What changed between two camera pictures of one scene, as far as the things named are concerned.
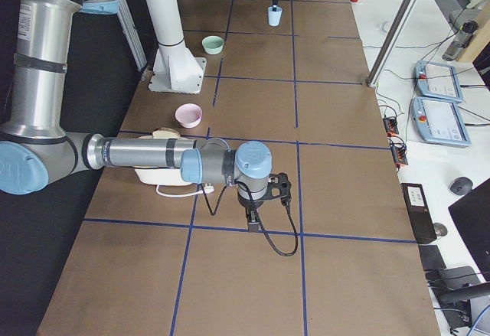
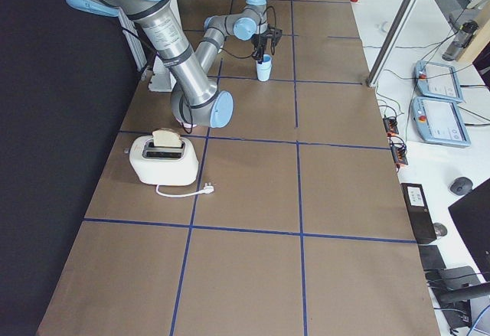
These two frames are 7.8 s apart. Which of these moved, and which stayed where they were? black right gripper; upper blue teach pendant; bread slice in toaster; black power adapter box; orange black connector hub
Moved: black right gripper
Stayed: orange black connector hub; black power adapter box; upper blue teach pendant; bread slice in toaster
